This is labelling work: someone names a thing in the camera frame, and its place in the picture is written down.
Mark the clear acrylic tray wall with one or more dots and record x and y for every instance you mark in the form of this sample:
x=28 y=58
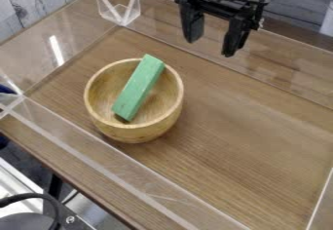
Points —
x=244 y=163

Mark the brown wooden bowl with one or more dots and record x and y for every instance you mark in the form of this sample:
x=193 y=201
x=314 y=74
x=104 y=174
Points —
x=158 y=112

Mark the green rectangular block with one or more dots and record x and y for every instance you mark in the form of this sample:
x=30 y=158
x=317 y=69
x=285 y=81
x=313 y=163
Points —
x=138 y=87

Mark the black table leg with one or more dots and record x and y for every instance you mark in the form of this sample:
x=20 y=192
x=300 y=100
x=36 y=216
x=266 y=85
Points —
x=55 y=187

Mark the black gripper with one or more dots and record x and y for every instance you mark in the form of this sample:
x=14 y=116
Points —
x=242 y=13

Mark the black metal bracket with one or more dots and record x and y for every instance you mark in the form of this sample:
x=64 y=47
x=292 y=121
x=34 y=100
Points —
x=70 y=219

